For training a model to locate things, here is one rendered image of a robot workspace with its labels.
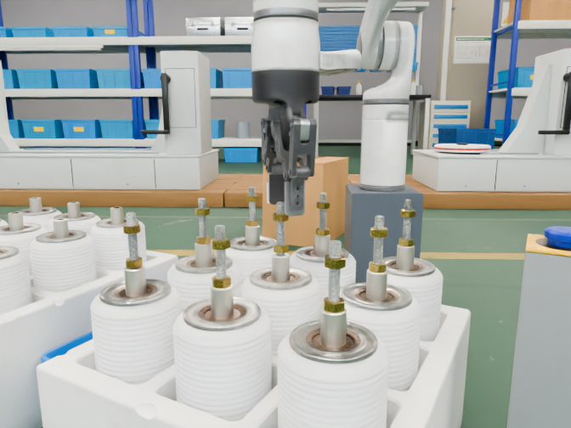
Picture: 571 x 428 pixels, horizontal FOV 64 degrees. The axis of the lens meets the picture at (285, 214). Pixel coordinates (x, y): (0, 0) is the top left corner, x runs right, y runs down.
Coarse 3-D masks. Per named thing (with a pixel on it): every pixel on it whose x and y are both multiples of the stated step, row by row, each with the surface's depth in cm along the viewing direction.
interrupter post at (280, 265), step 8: (272, 256) 54; (280, 256) 54; (288, 256) 54; (272, 264) 55; (280, 264) 54; (288, 264) 55; (272, 272) 55; (280, 272) 54; (288, 272) 55; (280, 280) 54
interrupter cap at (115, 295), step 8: (152, 280) 54; (160, 280) 54; (112, 288) 52; (120, 288) 52; (152, 288) 52; (160, 288) 51; (168, 288) 51; (104, 296) 49; (112, 296) 49; (120, 296) 49; (128, 296) 50; (136, 296) 50; (144, 296) 49; (152, 296) 49; (160, 296) 49; (112, 304) 47; (120, 304) 47; (128, 304) 47; (136, 304) 47; (144, 304) 48
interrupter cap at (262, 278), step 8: (256, 272) 57; (264, 272) 57; (296, 272) 57; (304, 272) 57; (256, 280) 54; (264, 280) 54; (272, 280) 55; (288, 280) 55; (296, 280) 54; (304, 280) 54; (264, 288) 52; (272, 288) 52; (280, 288) 52; (288, 288) 52; (296, 288) 52
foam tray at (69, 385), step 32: (448, 320) 60; (448, 352) 52; (64, 384) 47; (96, 384) 46; (128, 384) 46; (160, 384) 46; (416, 384) 46; (448, 384) 50; (64, 416) 48; (96, 416) 45; (128, 416) 43; (160, 416) 41; (192, 416) 41; (256, 416) 41; (416, 416) 41; (448, 416) 53
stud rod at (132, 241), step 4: (128, 212) 49; (132, 212) 49; (128, 216) 49; (132, 216) 49; (128, 220) 49; (132, 220) 49; (128, 224) 49; (132, 224) 49; (128, 236) 49; (132, 236) 49; (136, 236) 50; (128, 240) 49; (132, 240) 49; (136, 240) 50; (128, 244) 50; (132, 244) 49; (136, 244) 50; (128, 248) 50; (132, 248) 49; (136, 248) 50; (132, 252) 49; (136, 252) 50; (132, 256) 50; (136, 256) 50; (132, 268) 50
